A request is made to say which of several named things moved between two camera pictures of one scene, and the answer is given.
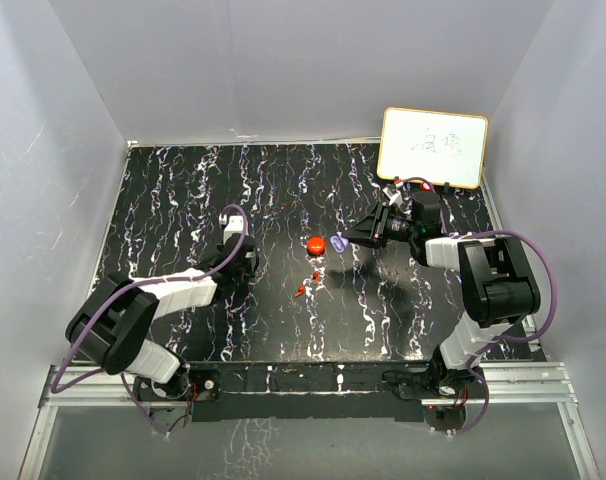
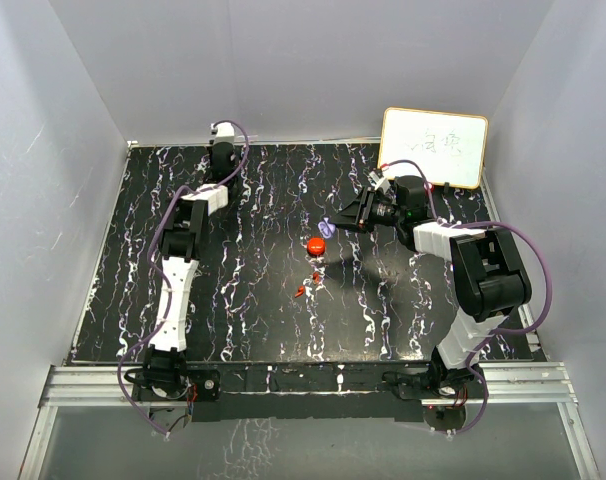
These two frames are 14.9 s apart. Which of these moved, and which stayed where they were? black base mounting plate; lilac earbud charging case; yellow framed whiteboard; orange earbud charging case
Moved: lilac earbud charging case
Stayed: orange earbud charging case; black base mounting plate; yellow framed whiteboard
